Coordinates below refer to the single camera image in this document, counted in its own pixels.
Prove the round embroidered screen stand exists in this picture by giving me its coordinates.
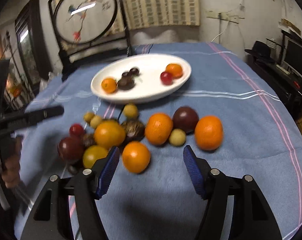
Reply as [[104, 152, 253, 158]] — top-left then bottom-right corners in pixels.
[[48, 0, 133, 80]]

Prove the small mandarin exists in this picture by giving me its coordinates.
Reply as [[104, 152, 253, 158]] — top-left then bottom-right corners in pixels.
[[122, 141, 151, 174]]

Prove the large mandarin orange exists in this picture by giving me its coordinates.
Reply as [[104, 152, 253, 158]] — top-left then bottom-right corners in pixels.
[[144, 113, 173, 146]]

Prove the dark red plum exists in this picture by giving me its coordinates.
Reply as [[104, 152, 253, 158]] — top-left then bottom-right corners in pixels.
[[57, 137, 85, 164]]

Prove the orange tomato fruit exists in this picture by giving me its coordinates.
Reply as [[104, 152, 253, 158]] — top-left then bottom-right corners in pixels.
[[94, 120, 126, 150]]

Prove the beige checked curtain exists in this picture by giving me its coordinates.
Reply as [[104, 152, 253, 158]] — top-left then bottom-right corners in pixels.
[[52, 0, 200, 34]]

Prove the dark purple plum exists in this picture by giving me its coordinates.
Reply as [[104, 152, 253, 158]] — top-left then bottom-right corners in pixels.
[[172, 106, 199, 134]]

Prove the dark cherry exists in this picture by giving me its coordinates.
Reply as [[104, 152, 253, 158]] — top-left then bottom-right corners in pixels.
[[122, 72, 131, 77], [129, 67, 140, 76]]

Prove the brown water chestnut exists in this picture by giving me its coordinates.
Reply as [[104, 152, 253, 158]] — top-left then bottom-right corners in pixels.
[[81, 133, 96, 148], [121, 119, 145, 142]]

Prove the left hand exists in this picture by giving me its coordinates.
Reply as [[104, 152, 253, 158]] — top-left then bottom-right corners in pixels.
[[2, 135, 23, 189]]

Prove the yellow tomato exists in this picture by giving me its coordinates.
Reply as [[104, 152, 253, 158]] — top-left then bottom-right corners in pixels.
[[82, 145, 108, 168]]

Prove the yellow longan top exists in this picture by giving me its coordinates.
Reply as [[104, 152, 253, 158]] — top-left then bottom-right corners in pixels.
[[123, 103, 139, 119]]

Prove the red cherry tomato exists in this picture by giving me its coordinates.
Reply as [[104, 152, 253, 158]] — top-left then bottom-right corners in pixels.
[[69, 123, 85, 138], [160, 72, 173, 86]]

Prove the computer monitor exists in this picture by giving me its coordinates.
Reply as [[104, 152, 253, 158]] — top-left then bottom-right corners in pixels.
[[282, 38, 302, 78]]

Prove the dark water chestnut on plate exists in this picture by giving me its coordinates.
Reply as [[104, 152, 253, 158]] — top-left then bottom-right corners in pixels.
[[117, 76, 135, 90]]

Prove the small orange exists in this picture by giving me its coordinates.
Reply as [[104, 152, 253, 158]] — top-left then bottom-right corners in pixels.
[[101, 77, 117, 94], [166, 63, 184, 79]]

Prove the dark framed picture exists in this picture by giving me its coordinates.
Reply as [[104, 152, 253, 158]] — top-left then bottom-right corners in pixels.
[[15, 0, 52, 87]]

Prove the mandarin orange far right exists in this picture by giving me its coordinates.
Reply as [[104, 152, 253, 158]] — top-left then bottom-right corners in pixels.
[[194, 115, 224, 151]]

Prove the yellow longan by plum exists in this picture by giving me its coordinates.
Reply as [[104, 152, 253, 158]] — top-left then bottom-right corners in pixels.
[[169, 128, 186, 147]]

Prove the black hat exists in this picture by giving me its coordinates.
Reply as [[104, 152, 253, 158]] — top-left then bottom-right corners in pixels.
[[244, 40, 272, 61]]

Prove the white oval plate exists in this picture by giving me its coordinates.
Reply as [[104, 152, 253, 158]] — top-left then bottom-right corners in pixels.
[[90, 54, 192, 105]]

